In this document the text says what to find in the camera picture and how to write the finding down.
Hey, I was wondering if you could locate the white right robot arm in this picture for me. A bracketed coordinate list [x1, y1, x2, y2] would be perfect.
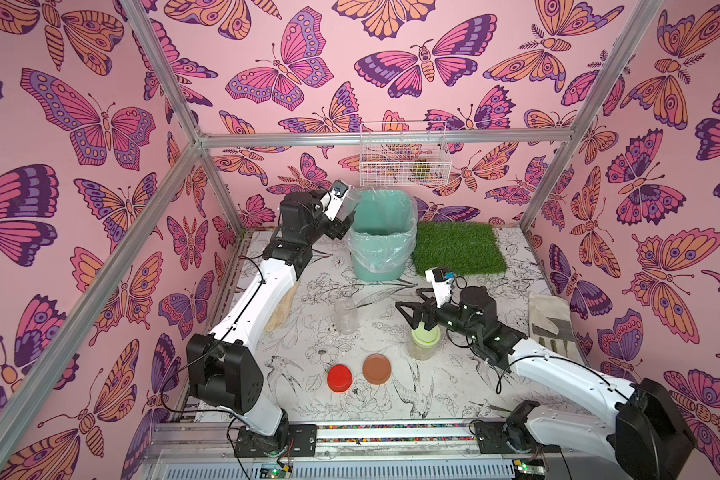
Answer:
[395, 283, 697, 479]

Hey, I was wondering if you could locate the brown jar lid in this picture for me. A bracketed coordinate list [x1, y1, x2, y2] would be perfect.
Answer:
[362, 353, 392, 385]

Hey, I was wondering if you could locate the mint green trash bin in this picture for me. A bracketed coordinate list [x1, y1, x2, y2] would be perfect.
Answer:
[347, 189, 416, 284]

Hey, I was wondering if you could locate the cream work glove right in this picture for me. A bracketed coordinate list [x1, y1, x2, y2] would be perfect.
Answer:
[528, 293, 578, 359]

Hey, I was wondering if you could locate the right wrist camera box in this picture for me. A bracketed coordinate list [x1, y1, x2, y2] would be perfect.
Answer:
[425, 267, 456, 308]

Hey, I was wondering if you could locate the green lid peanut jar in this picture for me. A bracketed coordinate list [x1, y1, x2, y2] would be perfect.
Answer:
[408, 322, 442, 361]

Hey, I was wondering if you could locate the clear peanut jar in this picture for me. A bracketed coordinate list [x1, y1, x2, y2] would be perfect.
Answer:
[333, 298, 359, 335]

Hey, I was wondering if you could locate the green artificial grass mat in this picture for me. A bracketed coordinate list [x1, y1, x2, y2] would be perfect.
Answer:
[412, 222, 507, 276]

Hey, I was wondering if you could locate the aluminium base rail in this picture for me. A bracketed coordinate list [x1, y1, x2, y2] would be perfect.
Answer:
[135, 418, 627, 479]

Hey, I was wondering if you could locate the brown lid peanut jar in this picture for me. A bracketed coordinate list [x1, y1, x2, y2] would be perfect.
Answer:
[337, 189, 362, 220]

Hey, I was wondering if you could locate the white wire basket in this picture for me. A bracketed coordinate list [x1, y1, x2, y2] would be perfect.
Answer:
[357, 130, 452, 189]

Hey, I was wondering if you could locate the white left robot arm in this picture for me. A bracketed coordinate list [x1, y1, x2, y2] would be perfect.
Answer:
[186, 181, 357, 453]

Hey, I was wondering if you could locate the red jar lid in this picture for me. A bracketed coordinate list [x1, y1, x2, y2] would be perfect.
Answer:
[326, 364, 353, 393]

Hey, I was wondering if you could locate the green object in basket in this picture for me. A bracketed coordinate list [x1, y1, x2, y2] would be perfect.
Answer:
[410, 160, 431, 182]

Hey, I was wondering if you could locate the clear plastic bin liner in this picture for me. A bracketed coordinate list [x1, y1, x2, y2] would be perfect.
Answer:
[343, 187, 424, 278]

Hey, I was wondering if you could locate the beige work glove left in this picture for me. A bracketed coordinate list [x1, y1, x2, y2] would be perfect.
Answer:
[264, 281, 299, 333]

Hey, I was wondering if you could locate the aluminium frame post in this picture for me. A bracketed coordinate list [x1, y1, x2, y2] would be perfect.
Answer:
[520, 0, 663, 233]

